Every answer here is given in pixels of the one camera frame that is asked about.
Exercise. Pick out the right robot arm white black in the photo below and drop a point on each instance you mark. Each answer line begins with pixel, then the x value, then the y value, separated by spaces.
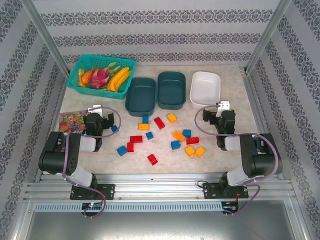
pixel 262 160

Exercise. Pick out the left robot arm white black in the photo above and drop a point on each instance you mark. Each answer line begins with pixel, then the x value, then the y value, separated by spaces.
pixel 53 160

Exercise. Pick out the colourful snack bag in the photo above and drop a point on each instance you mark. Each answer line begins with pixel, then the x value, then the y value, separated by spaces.
pixel 71 122

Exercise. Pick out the white plastic container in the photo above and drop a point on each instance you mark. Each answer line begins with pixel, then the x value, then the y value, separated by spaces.
pixel 205 87

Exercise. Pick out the teal plastic container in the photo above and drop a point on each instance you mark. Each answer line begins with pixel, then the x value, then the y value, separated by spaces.
pixel 171 92
pixel 140 100

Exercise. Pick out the yellow toy banana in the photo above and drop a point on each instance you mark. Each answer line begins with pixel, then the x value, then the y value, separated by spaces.
pixel 118 77
pixel 124 80

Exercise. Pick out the green plastic mesh basket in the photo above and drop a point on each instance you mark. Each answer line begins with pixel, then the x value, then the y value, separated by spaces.
pixel 75 85

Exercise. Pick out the pink toy dragon fruit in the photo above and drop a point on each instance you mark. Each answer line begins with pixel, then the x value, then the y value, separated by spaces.
pixel 98 78

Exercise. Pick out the orange toy fruit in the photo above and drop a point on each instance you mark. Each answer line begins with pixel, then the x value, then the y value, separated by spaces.
pixel 86 76

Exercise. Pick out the small yellow toy fruit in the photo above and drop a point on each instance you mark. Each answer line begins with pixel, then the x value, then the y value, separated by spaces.
pixel 80 72

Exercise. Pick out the small circuit board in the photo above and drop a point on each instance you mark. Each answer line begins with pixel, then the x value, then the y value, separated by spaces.
pixel 230 207
pixel 91 205

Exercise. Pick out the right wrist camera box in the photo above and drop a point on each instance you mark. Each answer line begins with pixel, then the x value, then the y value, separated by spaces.
pixel 224 105

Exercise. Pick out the aluminium table side rail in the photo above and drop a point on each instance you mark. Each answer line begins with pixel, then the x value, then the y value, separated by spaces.
pixel 253 100
pixel 59 100

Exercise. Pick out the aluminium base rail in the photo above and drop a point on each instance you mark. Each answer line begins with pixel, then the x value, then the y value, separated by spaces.
pixel 160 186

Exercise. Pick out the aluminium frame post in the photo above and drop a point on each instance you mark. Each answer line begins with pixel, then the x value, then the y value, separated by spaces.
pixel 267 32
pixel 45 35

